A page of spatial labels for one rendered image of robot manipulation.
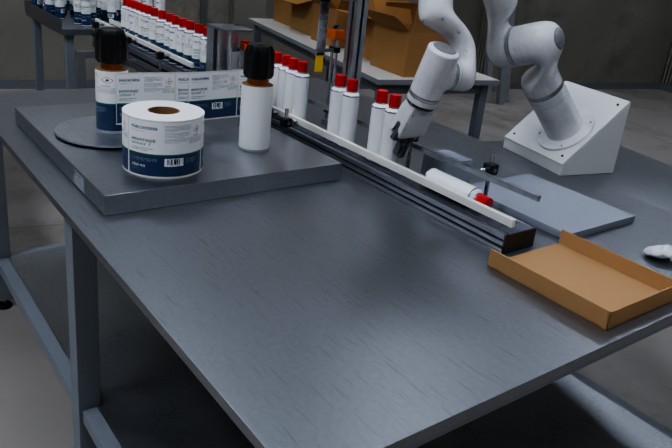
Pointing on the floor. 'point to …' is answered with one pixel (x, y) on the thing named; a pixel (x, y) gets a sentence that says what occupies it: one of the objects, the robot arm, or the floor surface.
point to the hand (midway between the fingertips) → (400, 149)
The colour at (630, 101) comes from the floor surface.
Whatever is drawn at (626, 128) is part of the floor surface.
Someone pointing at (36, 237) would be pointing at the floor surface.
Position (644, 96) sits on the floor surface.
